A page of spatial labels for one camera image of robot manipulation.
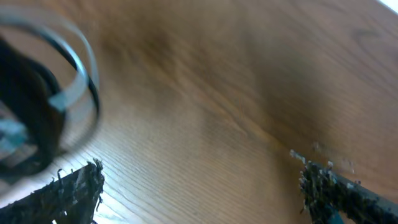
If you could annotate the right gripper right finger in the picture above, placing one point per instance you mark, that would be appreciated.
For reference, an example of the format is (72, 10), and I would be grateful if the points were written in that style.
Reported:
(326, 195)

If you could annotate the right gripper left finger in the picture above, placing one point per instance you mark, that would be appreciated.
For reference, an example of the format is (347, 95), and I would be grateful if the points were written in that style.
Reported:
(70, 199)

